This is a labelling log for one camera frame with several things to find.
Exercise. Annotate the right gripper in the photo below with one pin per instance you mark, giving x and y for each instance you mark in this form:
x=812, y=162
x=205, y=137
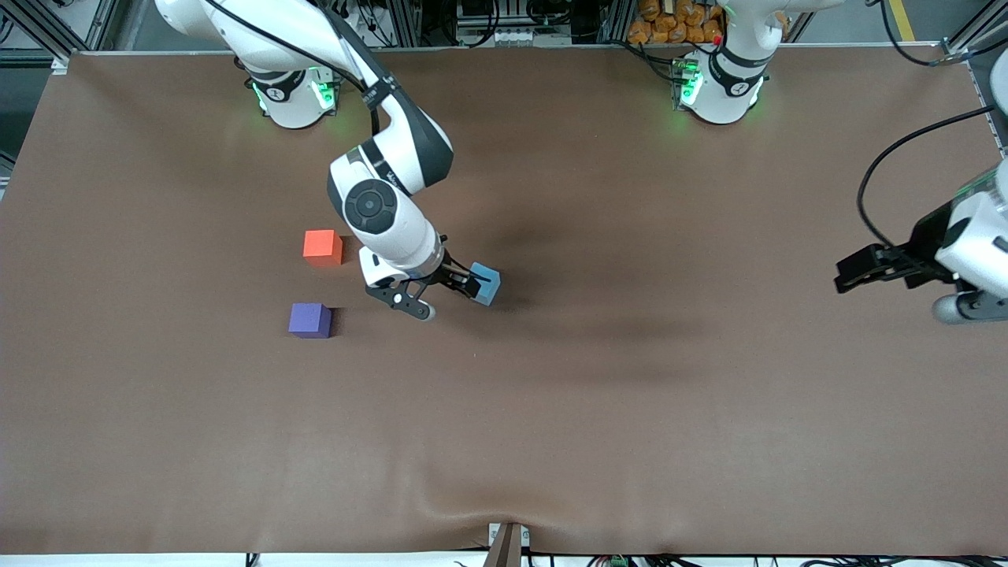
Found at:
x=448, y=272

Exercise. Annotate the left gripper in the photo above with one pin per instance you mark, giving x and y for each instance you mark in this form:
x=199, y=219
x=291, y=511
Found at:
x=926, y=239

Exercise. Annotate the light blue foam block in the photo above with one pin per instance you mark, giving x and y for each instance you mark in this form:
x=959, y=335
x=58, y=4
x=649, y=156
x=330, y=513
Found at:
x=488, y=294

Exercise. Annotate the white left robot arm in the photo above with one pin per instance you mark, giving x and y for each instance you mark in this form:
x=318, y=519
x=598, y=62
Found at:
x=720, y=94

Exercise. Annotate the orange foam block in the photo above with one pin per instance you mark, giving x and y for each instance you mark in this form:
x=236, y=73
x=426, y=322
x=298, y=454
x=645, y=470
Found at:
x=319, y=246

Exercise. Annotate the purple foam block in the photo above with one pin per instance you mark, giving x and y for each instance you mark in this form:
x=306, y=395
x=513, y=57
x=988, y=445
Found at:
x=309, y=320

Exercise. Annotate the brown table cover sheet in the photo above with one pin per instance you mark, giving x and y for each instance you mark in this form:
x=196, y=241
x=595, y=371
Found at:
x=630, y=409

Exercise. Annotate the white terminal strip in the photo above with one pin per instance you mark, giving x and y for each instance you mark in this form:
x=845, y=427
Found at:
x=508, y=37

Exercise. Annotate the green terminal connector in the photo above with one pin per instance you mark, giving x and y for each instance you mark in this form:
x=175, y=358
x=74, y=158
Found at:
x=618, y=561

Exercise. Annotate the orange round objects pile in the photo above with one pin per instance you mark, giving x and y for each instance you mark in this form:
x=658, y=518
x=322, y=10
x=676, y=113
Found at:
x=673, y=24

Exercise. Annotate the aluminium frame profile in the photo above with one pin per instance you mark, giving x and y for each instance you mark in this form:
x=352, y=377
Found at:
x=47, y=27
x=976, y=27

